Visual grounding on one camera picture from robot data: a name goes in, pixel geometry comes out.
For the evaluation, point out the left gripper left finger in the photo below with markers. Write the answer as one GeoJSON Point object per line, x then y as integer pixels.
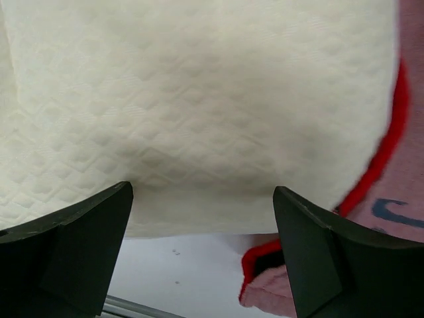
{"type": "Point", "coordinates": [61, 264]}

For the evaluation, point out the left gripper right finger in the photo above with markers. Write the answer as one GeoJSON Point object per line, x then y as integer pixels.
{"type": "Point", "coordinates": [338, 268]}

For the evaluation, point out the pink red printed pillowcase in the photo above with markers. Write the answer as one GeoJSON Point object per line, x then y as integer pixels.
{"type": "Point", "coordinates": [388, 198]}

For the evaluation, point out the cream yellow pillow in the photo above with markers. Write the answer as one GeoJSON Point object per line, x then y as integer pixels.
{"type": "Point", "coordinates": [203, 106]}

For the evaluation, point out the aluminium rail front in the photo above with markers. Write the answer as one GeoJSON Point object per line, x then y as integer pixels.
{"type": "Point", "coordinates": [121, 308]}

